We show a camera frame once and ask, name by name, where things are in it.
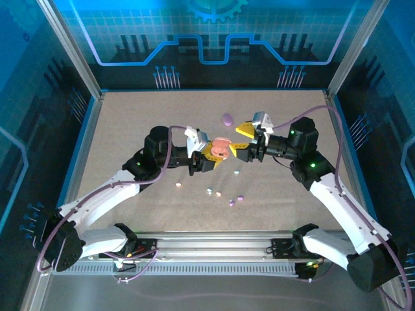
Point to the pink earbud charging case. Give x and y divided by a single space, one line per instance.
220 142

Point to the purple earbud charging case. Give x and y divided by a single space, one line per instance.
227 120

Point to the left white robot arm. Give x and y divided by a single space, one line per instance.
97 197

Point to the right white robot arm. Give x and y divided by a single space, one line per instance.
340 210

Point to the left aluminium side rail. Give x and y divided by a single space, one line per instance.
83 139

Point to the aluminium side rail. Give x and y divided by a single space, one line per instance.
83 139
362 194

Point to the right aluminium side rail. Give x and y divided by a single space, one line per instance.
362 194

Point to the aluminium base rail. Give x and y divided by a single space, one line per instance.
214 247

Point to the right aluminium frame post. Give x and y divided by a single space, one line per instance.
356 48

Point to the aluminium frame post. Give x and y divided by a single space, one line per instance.
72 48
356 48

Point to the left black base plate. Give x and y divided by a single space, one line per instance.
146 244

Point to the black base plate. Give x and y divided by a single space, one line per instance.
280 246
146 244

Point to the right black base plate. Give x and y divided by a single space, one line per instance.
280 246

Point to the left aluminium frame post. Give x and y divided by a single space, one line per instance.
72 48

